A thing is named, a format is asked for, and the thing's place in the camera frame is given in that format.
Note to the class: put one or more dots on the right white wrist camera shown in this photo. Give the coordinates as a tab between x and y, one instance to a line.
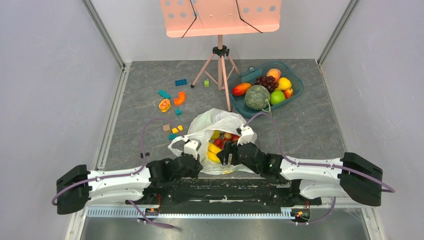
246	135

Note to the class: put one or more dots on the blue lego brick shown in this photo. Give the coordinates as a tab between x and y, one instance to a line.
180	82

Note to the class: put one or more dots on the pink music stand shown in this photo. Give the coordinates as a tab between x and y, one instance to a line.
201	18

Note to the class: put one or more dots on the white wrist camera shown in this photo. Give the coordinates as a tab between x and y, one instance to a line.
246	135
191	147

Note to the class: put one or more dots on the brown wooden cube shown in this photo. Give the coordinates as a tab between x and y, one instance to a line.
166	128

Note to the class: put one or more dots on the teal plastic fruit bin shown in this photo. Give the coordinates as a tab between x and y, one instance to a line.
249	76

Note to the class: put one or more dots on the green netted melon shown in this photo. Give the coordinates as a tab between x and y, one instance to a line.
258	98

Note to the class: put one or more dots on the yellow green starfruit fake fruit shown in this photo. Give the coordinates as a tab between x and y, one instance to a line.
216	134

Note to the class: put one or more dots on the peach fake fruit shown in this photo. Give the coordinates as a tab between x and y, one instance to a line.
275	73

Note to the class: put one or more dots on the teal block near yellow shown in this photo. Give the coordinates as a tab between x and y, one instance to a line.
172	136

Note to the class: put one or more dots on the red orange mango fake fruit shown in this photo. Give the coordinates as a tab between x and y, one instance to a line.
241	89

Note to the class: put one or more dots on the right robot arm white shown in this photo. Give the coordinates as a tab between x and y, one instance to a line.
350	176

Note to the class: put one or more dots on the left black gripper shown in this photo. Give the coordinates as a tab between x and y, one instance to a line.
196	169

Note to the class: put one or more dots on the orange curved block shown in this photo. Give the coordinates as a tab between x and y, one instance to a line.
181	97

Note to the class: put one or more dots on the teal flat block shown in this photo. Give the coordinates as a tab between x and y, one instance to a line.
164	94

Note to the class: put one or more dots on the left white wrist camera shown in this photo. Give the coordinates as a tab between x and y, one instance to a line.
191	147

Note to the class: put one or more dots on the small red apple fake fruit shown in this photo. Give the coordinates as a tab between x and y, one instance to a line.
288	93

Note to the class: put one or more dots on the dark red grape bunch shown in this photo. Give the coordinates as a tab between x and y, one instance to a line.
268	82

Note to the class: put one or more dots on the white plastic bag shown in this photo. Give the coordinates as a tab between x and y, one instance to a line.
202	128

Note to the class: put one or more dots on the small teal cube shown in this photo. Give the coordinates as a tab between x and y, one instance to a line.
178	112

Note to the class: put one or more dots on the yellow pear fake fruit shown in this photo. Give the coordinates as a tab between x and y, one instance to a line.
283	84

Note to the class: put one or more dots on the red cherry fruit cluster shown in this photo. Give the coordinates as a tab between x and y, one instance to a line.
225	137

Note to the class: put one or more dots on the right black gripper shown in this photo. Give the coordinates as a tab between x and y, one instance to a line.
230	156

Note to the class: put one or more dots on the orange slice toy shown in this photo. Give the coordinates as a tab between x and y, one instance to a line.
164	105

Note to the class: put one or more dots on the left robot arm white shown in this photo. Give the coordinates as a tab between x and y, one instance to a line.
80	187

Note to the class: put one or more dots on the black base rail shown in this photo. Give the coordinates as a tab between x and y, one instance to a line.
225	196

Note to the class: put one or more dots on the yellow banana fake fruit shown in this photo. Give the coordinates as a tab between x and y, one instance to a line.
212	151

